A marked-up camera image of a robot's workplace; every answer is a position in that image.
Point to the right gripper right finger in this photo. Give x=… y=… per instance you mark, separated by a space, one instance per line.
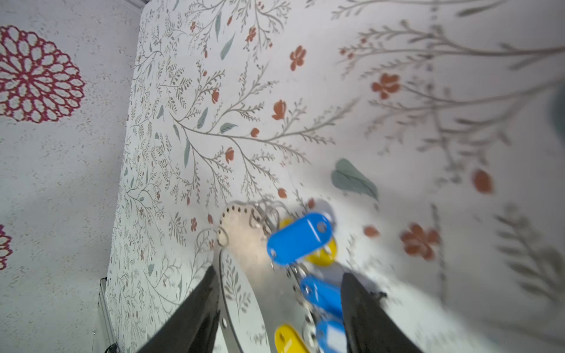
x=368 y=327

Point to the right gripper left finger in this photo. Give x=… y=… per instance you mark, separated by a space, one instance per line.
x=193 y=326

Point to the blue key tag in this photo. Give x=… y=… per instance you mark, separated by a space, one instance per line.
x=323 y=295
x=299 y=239
x=331 y=337

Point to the yellow key tag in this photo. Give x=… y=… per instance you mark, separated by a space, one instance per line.
x=323 y=257
x=287 y=340

